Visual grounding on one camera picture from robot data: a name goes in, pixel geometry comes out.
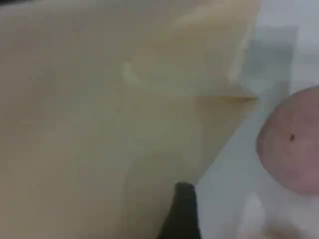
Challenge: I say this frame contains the white canvas bag green handles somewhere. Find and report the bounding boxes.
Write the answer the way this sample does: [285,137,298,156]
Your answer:
[0,0,260,239]

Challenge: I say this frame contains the pink peach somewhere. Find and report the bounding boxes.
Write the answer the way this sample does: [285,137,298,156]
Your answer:
[256,84,319,196]

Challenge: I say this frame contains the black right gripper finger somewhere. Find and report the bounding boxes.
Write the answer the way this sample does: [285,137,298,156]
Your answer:
[157,182,201,239]

